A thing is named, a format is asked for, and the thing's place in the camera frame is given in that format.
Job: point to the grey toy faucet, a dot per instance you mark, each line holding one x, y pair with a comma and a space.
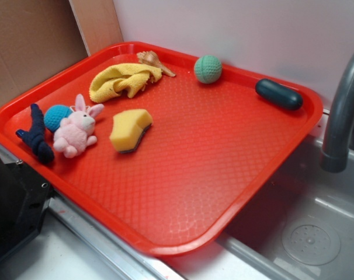
339, 132

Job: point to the brown seashell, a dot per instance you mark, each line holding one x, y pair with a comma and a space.
151, 58

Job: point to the pink plush bunny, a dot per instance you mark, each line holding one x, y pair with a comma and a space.
76, 132

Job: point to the yellow sponge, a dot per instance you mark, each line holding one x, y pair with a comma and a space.
129, 126

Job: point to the grey plastic sink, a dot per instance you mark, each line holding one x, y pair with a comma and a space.
299, 226

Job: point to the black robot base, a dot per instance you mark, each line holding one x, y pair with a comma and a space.
24, 195

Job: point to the red plastic tray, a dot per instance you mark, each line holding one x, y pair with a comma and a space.
208, 152

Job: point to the dark green capsule object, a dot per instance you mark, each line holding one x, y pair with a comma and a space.
279, 94

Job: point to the brown cardboard panel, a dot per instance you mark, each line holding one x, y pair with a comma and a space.
39, 39

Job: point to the navy knotted rope toy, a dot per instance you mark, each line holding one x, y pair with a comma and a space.
34, 138

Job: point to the yellow cloth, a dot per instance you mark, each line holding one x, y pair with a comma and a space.
126, 77

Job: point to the blue textured ball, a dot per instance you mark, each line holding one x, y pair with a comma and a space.
54, 115

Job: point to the green textured ball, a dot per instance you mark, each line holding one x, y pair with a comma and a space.
208, 69

